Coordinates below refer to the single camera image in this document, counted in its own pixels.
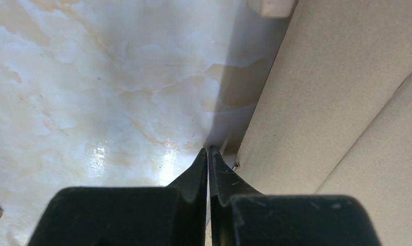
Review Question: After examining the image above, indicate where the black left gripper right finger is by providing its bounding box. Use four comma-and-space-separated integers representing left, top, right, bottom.
208, 146, 381, 245

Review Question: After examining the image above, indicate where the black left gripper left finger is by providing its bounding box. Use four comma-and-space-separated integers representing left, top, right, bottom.
29, 149, 208, 245

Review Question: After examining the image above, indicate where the large cardboard box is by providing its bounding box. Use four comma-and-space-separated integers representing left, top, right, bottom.
237, 1, 412, 245

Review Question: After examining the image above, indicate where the wooden letter cube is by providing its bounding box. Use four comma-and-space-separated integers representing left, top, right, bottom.
246, 0, 298, 18

